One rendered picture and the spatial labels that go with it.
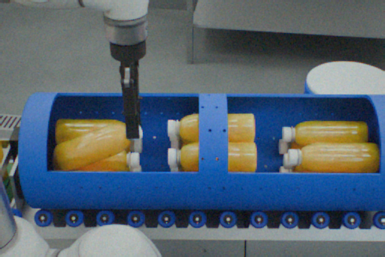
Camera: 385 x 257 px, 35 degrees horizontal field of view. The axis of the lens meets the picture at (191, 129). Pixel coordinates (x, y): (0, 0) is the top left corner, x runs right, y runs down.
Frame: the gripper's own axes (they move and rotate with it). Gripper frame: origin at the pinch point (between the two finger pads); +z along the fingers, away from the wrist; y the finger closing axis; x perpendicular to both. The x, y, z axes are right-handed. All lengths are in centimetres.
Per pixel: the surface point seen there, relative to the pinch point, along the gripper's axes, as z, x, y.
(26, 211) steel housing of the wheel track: 29.0, 29.1, 1.6
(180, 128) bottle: 5.4, -10.5, 4.4
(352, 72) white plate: 18, -64, 56
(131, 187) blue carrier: 12.6, 0.3, -8.7
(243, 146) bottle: 7.3, -25.2, -0.4
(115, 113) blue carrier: 10.3, 6.9, 18.8
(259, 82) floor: 121, -56, 231
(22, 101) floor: 120, 94, 205
